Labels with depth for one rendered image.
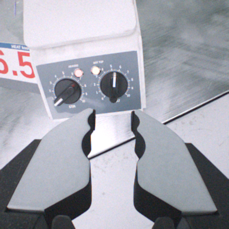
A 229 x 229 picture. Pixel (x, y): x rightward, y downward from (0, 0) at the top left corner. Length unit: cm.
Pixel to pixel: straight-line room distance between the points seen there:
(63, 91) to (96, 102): 4
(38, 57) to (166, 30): 19
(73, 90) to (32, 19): 9
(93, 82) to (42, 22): 8
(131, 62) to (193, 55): 12
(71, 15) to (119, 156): 19
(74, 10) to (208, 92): 21
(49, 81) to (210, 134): 23
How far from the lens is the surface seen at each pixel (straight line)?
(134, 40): 20
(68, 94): 20
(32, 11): 22
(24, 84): 30
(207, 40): 30
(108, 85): 20
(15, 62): 29
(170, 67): 27
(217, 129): 29
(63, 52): 21
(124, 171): 26
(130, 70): 20
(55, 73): 21
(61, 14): 21
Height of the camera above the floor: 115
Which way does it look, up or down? 86 degrees down
